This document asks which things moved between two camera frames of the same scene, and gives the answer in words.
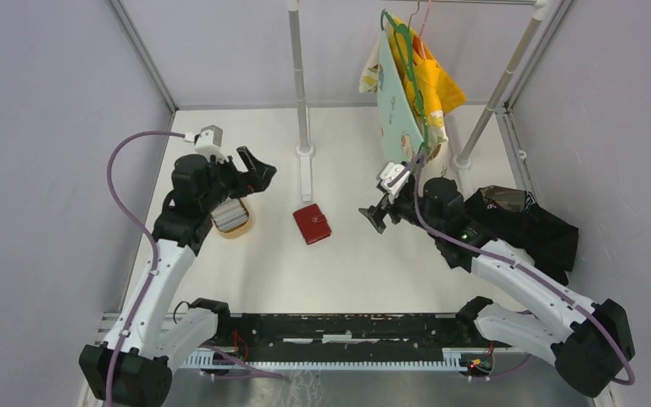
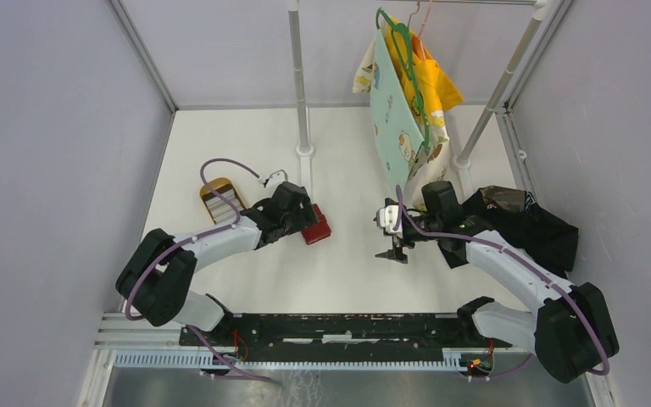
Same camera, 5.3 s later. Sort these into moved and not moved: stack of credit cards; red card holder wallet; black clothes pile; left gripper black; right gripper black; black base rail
Moved: left gripper black; right gripper black
Not moved: stack of credit cards; red card holder wallet; black base rail; black clothes pile
